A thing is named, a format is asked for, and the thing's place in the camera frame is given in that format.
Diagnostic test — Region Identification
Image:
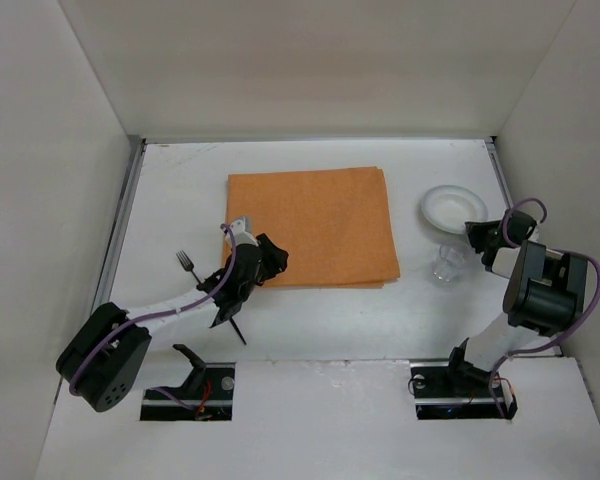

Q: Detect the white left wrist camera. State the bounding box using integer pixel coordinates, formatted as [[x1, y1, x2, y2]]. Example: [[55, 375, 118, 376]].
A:
[[228, 216, 257, 246]]

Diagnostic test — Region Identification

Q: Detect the clear plastic cup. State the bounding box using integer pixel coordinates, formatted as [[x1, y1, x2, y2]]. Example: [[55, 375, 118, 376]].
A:
[[432, 243, 473, 283]]

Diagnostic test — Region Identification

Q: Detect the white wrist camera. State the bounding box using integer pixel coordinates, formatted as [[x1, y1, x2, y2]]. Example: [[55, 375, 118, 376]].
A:
[[228, 216, 257, 246], [526, 222, 540, 242]]

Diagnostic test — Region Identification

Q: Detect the orange cloth placemat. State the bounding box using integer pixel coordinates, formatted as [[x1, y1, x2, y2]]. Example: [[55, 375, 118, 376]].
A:
[[226, 167, 401, 288]]

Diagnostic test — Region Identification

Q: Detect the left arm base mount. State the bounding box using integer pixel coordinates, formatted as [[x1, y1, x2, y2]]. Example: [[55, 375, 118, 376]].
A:
[[139, 344, 236, 422]]

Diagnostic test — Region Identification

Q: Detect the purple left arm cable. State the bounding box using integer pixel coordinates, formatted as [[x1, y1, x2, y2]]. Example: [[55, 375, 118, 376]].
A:
[[68, 223, 244, 396]]

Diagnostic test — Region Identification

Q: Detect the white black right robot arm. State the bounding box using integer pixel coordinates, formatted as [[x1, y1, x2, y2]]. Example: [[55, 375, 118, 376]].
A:
[[446, 210, 591, 387]]

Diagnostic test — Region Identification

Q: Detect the black plastic knife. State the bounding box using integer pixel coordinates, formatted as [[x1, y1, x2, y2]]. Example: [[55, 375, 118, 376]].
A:
[[229, 319, 247, 346]]

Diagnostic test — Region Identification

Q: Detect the black plastic fork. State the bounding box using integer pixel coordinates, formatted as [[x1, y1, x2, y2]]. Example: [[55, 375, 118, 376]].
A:
[[176, 250, 202, 285]]

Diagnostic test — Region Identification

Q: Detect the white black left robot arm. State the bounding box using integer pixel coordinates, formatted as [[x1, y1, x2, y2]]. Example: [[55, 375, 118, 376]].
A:
[[55, 218, 289, 412]]

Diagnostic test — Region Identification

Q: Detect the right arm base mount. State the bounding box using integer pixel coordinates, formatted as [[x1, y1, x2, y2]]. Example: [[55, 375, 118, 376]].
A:
[[407, 342, 518, 421]]

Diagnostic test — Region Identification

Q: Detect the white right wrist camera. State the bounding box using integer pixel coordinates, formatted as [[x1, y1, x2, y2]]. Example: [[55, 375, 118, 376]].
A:
[[526, 222, 540, 242]]

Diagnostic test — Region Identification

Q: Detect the white paper bowl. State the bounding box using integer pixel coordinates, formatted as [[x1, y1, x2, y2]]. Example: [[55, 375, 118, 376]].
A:
[[420, 185, 488, 235]]

